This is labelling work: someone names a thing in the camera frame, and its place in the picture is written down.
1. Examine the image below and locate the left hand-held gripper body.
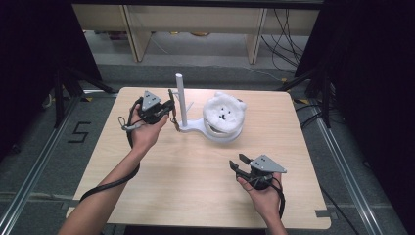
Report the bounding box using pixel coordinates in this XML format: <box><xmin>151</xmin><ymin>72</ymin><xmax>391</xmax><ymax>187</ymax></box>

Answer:
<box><xmin>136</xmin><ymin>90</ymin><xmax>174</xmax><ymax>125</ymax></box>

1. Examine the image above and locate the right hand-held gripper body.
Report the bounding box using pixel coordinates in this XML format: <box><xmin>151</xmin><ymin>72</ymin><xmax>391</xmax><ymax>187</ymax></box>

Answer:
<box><xmin>244</xmin><ymin>154</ymin><xmax>288</xmax><ymax>191</ymax></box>

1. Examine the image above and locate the white hook stand with tray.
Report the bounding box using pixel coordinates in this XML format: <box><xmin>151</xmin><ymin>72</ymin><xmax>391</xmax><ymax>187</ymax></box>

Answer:
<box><xmin>171</xmin><ymin>72</ymin><xmax>244</xmax><ymax>144</ymax></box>

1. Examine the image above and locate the white plush bear pouch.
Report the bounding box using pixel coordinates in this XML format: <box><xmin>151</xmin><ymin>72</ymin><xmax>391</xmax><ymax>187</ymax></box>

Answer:
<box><xmin>202</xmin><ymin>91</ymin><xmax>249</xmax><ymax>134</ymax></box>

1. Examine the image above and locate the person's left hand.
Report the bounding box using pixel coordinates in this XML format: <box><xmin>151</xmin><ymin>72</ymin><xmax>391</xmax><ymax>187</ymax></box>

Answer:
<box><xmin>129</xmin><ymin>103</ymin><xmax>170</xmax><ymax>154</ymax></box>

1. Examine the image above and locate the person's right hand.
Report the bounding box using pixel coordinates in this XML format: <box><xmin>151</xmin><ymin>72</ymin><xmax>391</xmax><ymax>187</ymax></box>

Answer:
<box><xmin>236</xmin><ymin>171</ymin><xmax>284</xmax><ymax>224</ymax></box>

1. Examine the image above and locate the grey tape strip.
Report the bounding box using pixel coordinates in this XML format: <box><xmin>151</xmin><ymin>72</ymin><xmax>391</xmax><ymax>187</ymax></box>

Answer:
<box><xmin>314</xmin><ymin>210</ymin><xmax>340</xmax><ymax>220</ymax></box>

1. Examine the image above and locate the black tripod stand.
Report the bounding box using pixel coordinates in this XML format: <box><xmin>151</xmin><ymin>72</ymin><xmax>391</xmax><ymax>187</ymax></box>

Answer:
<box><xmin>53</xmin><ymin>64</ymin><xmax>115</xmax><ymax>129</ymax></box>
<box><xmin>277</xmin><ymin>64</ymin><xmax>335</xmax><ymax>129</ymax></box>

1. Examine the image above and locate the dark curtain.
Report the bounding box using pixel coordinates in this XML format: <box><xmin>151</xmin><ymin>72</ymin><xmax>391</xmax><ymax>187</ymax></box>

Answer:
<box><xmin>294</xmin><ymin>0</ymin><xmax>415</xmax><ymax>231</ymax></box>
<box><xmin>0</xmin><ymin>0</ymin><xmax>103</xmax><ymax>161</ymax></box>

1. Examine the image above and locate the grey cable plug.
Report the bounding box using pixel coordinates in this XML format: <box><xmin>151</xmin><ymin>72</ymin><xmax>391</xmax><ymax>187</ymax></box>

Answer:
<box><xmin>117</xmin><ymin>116</ymin><xmax>136</xmax><ymax>132</ymax></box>

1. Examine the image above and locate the right hand-held gripper cable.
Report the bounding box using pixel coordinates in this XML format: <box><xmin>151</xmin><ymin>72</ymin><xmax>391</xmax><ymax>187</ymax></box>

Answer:
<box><xmin>244</xmin><ymin>174</ymin><xmax>287</xmax><ymax>220</ymax></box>

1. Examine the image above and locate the hand-held gripper cable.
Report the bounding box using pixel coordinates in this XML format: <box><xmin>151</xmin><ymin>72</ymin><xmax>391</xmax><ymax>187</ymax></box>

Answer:
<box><xmin>78</xmin><ymin>97</ymin><xmax>145</xmax><ymax>204</ymax></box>
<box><xmin>244</xmin><ymin>174</ymin><xmax>287</xmax><ymax>220</ymax></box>

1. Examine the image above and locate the aluminium floor rail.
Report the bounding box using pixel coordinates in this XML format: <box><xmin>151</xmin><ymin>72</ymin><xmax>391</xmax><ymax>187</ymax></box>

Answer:
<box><xmin>311</xmin><ymin>107</ymin><xmax>394</xmax><ymax>235</ymax></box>
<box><xmin>0</xmin><ymin>92</ymin><xmax>82</xmax><ymax>235</ymax></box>

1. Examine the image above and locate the black floor cable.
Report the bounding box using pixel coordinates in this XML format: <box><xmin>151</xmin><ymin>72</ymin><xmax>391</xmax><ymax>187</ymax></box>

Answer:
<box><xmin>317</xmin><ymin>184</ymin><xmax>360</xmax><ymax>235</ymax></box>

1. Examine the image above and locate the left hand-held gripper cable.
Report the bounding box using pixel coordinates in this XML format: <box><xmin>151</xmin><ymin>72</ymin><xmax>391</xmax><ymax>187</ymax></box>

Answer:
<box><xmin>78</xmin><ymin>97</ymin><xmax>145</xmax><ymax>204</ymax></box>

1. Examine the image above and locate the bundle of black cables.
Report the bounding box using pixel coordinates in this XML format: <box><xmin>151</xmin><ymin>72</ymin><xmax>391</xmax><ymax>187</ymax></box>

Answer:
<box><xmin>259</xmin><ymin>8</ymin><xmax>311</xmax><ymax>74</ymax></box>

